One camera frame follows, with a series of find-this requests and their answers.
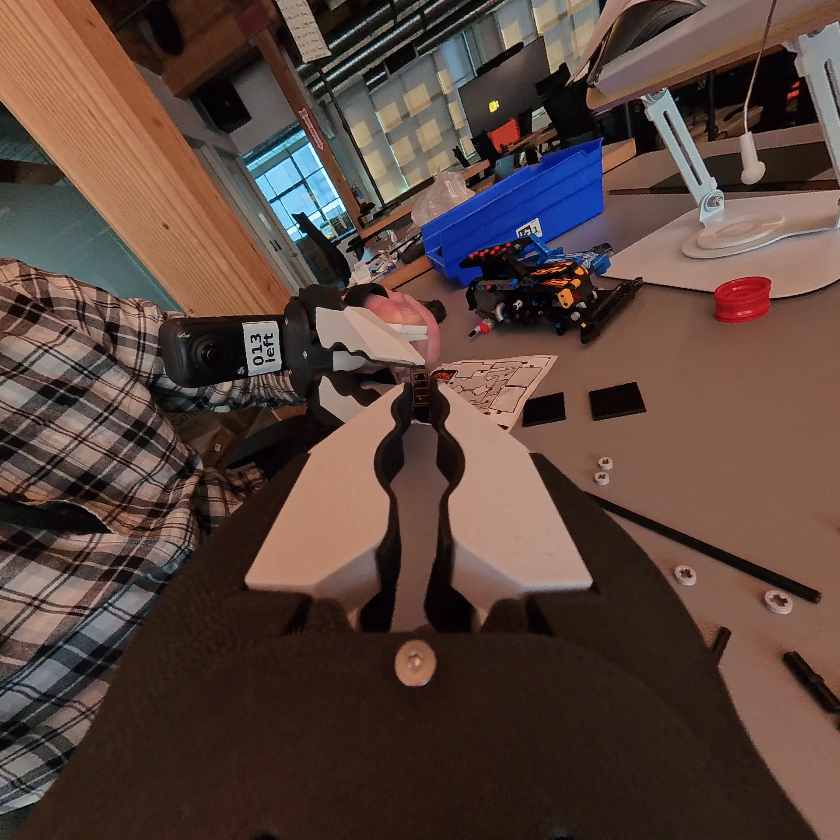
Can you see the short black pin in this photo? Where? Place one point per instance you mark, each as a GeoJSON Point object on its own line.
{"type": "Point", "coordinates": [721, 643]}
{"type": "Point", "coordinates": [810, 682]}

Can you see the long black axle rod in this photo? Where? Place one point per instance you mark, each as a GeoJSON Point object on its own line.
{"type": "Point", "coordinates": [709, 550]}

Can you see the person's plaid shirt torso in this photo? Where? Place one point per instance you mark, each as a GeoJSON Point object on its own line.
{"type": "Point", "coordinates": [79, 459]}

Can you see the black computer monitor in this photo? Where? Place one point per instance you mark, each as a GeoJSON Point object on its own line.
{"type": "Point", "coordinates": [505, 85]}

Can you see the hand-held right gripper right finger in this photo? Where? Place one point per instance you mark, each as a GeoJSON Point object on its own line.
{"type": "Point", "coordinates": [512, 525]}

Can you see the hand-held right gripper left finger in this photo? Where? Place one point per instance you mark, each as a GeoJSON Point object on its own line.
{"type": "Point", "coordinates": [315, 525]}

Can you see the blue black toy brick truck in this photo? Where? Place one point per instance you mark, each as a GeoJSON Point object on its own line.
{"type": "Point", "coordinates": [558, 282]}

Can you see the orange chair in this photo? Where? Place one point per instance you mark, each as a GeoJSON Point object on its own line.
{"type": "Point", "coordinates": [504, 133]}

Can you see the person's left forearm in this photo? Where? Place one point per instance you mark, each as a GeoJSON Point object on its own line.
{"type": "Point", "coordinates": [216, 394]}

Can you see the black flame sticker brick panel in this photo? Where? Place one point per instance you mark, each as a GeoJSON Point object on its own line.
{"type": "Point", "coordinates": [420, 394]}

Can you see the sticker sheet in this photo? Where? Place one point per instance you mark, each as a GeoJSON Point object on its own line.
{"type": "Point", "coordinates": [499, 387]}

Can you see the clear plastic bag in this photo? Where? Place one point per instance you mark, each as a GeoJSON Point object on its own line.
{"type": "Point", "coordinates": [439, 197]}

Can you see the red wall sign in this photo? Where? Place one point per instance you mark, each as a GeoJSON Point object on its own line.
{"type": "Point", "coordinates": [312, 128]}

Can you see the white book stand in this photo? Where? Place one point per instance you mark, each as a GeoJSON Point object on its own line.
{"type": "Point", "coordinates": [656, 256]}

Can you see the blue storage bin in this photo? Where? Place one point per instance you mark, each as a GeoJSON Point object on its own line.
{"type": "Point", "coordinates": [512, 210]}

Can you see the black office chair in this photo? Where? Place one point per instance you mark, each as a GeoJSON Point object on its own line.
{"type": "Point", "coordinates": [321, 249]}

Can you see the red wheel rim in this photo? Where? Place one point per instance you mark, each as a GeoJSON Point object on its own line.
{"type": "Point", "coordinates": [741, 302]}

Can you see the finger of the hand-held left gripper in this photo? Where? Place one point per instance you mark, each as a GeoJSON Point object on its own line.
{"type": "Point", "coordinates": [341, 400]}
{"type": "Point", "coordinates": [361, 331]}

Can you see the white printed paper notice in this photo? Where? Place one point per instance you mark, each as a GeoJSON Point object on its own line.
{"type": "Point", "coordinates": [305, 26]}

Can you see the person's left hand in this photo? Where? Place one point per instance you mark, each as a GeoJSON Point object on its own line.
{"type": "Point", "coordinates": [413, 315]}

